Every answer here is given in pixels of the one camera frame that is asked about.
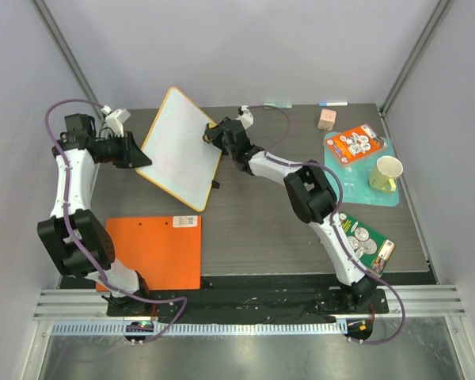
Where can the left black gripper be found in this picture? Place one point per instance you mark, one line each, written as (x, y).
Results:
(132, 156)

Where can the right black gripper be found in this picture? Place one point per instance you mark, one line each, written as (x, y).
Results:
(220, 133)

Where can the yellow black eraser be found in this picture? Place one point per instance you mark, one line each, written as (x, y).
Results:
(209, 132)

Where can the yellow framed whiteboard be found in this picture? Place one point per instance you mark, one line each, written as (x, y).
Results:
(183, 165)

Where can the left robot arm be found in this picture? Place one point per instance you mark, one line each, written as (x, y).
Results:
(75, 240)

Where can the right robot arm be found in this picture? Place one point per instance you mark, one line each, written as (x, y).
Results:
(313, 201)

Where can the green marker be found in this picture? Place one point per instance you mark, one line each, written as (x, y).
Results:
(277, 105)

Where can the blue white marker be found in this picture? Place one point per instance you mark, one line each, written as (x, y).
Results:
(334, 104)

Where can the orange plastic board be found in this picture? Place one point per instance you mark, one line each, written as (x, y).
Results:
(165, 250)

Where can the pink cube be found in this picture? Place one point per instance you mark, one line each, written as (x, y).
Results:
(326, 120)

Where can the orange toy box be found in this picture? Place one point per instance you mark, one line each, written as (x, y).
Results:
(354, 145)

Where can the teal silicone mat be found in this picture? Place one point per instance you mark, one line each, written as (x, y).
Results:
(354, 179)

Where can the yellow-green paper cup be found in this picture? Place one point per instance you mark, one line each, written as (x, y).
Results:
(383, 177)

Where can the green packaged book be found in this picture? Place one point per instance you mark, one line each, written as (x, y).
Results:
(372, 248)

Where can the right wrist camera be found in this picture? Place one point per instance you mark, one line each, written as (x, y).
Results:
(245, 117)

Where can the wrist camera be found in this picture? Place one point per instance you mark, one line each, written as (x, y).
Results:
(115, 119)
(245, 117)

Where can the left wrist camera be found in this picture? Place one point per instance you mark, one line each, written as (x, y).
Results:
(115, 119)

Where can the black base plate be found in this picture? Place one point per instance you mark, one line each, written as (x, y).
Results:
(221, 298)

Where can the white slotted cable duct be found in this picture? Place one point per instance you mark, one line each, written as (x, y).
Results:
(144, 328)

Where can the aluminium frame rail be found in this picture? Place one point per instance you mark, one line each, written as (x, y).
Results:
(431, 300)

